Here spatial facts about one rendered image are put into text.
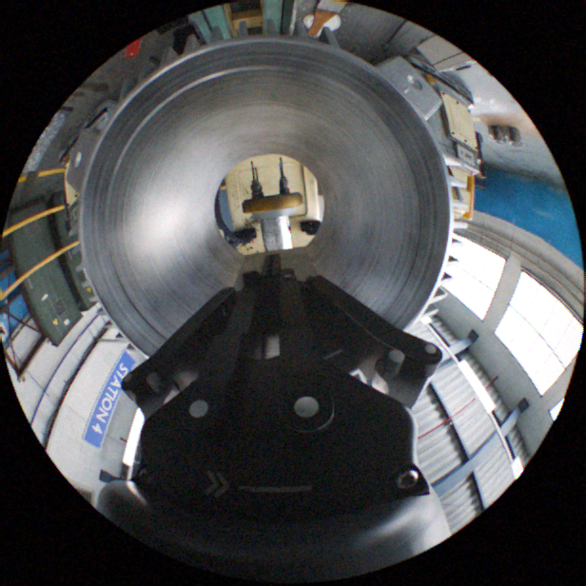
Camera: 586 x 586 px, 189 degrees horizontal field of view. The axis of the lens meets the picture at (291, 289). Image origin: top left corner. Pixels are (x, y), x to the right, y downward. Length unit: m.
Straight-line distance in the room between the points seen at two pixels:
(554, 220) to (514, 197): 1.27
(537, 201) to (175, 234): 5.71
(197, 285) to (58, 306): 3.11
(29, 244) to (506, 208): 8.68
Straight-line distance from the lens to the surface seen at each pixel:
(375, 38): 0.68
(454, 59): 0.34
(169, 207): 0.15
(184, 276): 0.15
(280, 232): 0.51
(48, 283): 3.20
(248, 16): 0.53
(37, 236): 3.30
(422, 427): 4.86
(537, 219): 5.60
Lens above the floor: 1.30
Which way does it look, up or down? 30 degrees up
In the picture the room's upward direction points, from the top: 173 degrees clockwise
